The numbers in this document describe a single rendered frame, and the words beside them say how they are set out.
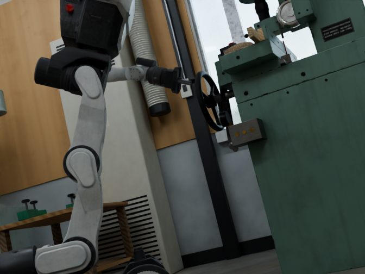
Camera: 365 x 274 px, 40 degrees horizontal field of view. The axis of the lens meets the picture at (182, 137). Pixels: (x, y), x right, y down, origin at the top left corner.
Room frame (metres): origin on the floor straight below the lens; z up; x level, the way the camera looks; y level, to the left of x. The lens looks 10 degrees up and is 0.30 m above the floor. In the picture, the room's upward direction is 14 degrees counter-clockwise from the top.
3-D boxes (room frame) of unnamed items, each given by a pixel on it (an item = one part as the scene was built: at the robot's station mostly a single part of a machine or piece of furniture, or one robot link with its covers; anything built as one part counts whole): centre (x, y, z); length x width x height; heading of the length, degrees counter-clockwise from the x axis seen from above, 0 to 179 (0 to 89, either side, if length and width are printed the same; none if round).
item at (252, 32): (2.07, -0.46, 0.92); 0.62 x 0.02 x 0.04; 157
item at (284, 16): (1.97, -0.55, 1.02); 0.12 x 0.03 x 0.12; 67
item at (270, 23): (2.12, -0.50, 1.03); 0.14 x 0.07 x 0.09; 67
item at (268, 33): (2.13, -0.52, 0.93); 0.60 x 0.02 x 0.06; 157
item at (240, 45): (1.95, -0.31, 0.92); 0.14 x 0.09 x 0.04; 67
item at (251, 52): (2.18, -0.38, 0.87); 0.61 x 0.30 x 0.06; 157
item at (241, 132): (1.94, -0.25, 0.58); 0.12 x 0.08 x 0.08; 67
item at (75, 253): (1.98, 0.55, 0.28); 0.21 x 0.20 x 0.13; 97
